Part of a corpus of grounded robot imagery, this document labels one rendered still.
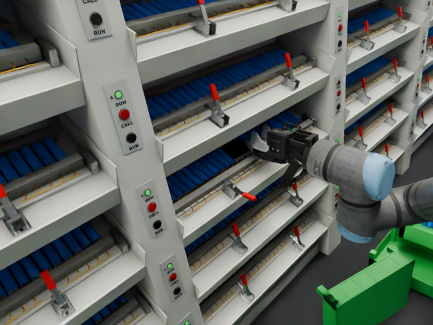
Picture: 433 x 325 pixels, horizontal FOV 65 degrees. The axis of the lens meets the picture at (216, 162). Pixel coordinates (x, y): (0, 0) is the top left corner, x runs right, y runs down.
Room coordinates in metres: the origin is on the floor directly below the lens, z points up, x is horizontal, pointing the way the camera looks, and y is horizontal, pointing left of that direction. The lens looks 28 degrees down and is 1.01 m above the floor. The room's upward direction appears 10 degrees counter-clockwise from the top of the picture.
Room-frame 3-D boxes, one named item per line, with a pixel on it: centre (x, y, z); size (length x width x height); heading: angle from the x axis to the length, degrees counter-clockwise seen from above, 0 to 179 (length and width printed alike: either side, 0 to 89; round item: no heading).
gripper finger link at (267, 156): (0.77, -0.14, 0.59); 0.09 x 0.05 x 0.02; 43
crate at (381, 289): (0.68, -0.37, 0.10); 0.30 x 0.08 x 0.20; 112
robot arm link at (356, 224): (0.61, -0.31, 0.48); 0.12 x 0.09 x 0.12; 92
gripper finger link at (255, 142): (0.81, -0.11, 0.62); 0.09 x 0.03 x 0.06; 43
